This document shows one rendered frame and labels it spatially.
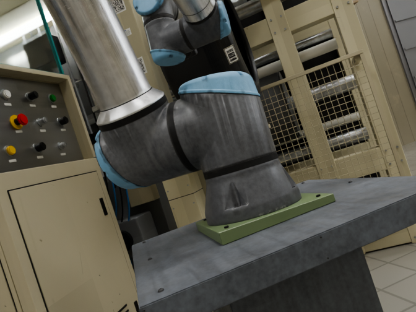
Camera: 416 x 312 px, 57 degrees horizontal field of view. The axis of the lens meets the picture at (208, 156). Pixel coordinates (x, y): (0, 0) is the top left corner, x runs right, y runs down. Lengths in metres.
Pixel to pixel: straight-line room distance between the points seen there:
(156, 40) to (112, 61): 0.36
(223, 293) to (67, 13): 0.53
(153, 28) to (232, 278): 0.77
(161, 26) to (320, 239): 0.75
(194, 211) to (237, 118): 1.04
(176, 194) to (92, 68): 1.04
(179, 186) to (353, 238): 1.21
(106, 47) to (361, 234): 0.52
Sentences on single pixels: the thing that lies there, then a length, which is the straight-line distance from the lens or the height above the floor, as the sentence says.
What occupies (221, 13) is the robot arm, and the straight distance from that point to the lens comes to 1.04.
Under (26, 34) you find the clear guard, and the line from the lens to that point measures 1.74.
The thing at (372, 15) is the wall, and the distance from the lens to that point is 6.67.
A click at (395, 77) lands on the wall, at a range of 6.57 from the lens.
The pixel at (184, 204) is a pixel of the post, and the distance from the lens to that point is 1.70.
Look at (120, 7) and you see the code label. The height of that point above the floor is 1.49.
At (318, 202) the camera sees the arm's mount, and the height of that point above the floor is 0.61.
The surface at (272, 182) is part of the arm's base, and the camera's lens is 0.69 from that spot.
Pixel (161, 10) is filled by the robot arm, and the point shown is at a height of 1.16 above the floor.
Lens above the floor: 0.74
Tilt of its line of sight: level
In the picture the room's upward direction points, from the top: 19 degrees counter-clockwise
